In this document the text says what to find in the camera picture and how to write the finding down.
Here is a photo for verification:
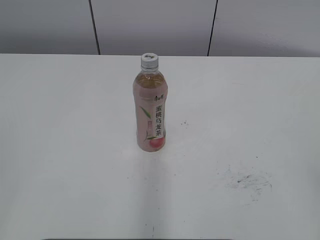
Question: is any white bottle cap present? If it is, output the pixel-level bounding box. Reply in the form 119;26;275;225
140;52;159;72

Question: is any oolong tea bottle pink label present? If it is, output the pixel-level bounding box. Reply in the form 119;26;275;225
133;67;168;152

